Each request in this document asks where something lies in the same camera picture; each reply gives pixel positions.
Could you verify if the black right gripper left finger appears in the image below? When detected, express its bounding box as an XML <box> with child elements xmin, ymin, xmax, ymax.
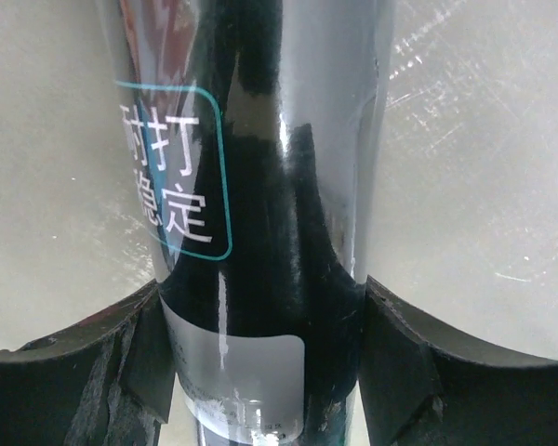
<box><xmin>0</xmin><ymin>282</ymin><xmax>175</xmax><ymax>445</ymax></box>

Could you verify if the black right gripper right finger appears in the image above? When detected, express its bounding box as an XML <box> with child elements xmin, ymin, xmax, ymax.
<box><xmin>359</xmin><ymin>278</ymin><xmax>558</xmax><ymax>445</ymax></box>

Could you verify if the black shuttlecock tube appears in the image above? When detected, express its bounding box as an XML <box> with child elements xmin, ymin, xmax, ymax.
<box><xmin>99</xmin><ymin>1</ymin><xmax>393</xmax><ymax>445</ymax></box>

